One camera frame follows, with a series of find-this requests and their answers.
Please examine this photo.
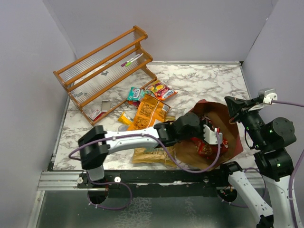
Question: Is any small grey open box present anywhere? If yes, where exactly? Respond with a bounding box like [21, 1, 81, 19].
[101, 100, 111, 113]

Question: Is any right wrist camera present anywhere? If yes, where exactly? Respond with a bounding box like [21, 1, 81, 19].
[249, 88, 277, 111]

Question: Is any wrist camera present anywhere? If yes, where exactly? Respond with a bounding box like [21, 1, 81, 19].
[249, 88, 277, 111]
[203, 124, 223, 145]

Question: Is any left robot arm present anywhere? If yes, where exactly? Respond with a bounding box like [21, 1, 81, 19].
[78, 112, 205, 188]

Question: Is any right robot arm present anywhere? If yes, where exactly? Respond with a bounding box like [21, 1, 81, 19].
[218, 95, 304, 228]

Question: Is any black mounting rail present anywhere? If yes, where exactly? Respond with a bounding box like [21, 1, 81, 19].
[77, 169, 229, 198]

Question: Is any yellow snack bar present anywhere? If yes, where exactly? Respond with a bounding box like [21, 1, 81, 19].
[117, 112, 133, 126]

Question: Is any red rice cracker bag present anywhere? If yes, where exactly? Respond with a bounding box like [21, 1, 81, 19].
[197, 141, 218, 159]

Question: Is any beige snack packet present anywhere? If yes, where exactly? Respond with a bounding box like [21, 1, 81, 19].
[132, 115, 178, 168]

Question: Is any orange yellow chips bag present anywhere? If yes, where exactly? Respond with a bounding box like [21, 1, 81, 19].
[128, 95, 171, 131]

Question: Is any red brown paper bag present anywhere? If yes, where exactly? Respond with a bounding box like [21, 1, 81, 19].
[175, 99, 243, 170]

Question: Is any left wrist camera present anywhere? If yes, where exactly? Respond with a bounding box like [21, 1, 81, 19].
[203, 124, 223, 145]

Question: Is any orange wooden rack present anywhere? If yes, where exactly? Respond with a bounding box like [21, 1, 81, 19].
[53, 26, 157, 126]

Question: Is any teal Fox's candy bag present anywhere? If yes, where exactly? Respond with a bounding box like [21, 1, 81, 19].
[127, 87, 147, 102]

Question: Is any small red white box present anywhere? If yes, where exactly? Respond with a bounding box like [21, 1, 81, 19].
[89, 109, 103, 121]

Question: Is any small clear plastic cup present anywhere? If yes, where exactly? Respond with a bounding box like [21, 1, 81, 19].
[118, 124, 129, 132]

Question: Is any orange fruit candy bag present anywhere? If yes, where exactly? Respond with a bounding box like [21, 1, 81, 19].
[128, 100, 140, 108]

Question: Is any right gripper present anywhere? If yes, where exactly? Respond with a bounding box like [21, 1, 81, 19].
[226, 94, 267, 147]

